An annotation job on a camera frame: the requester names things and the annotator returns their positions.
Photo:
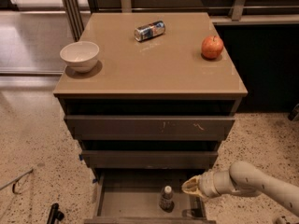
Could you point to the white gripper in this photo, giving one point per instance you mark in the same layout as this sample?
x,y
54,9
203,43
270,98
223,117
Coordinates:
x,y
206,184

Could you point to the clear plastic bottle white cap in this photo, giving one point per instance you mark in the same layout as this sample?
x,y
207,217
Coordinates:
x,y
166,197

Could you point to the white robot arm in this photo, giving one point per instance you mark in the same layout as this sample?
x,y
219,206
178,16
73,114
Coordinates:
x,y
244,180

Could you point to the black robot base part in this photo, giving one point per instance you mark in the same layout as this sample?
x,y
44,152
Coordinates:
x,y
55,214

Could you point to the open bottom grey drawer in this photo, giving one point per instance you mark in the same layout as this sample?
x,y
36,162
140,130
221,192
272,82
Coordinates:
x,y
131,196

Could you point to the brown drawer cabinet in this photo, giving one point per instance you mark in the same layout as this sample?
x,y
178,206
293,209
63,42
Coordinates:
x,y
163,76

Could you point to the middle grey drawer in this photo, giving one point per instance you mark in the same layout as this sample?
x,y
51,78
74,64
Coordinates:
x,y
106,159

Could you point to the top grey drawer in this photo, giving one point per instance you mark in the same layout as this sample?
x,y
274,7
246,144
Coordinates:
x,y
149,128

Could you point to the dark object at right edge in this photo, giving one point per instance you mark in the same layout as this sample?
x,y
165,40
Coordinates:
x,y
294,114

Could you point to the red apple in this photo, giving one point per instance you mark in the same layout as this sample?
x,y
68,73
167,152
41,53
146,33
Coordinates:
x,y
212,47

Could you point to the silver blue soda can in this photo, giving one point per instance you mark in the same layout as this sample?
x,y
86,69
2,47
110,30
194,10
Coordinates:
x,y
149,31

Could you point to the thin metal rod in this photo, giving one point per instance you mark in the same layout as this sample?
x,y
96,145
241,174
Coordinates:
x,y
14,181

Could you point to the white ceramic bowl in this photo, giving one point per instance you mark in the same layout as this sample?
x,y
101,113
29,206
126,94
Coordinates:
x,y
80,56

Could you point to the metal railing frame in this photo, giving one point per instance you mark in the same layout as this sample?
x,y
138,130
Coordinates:
x,y
222,12

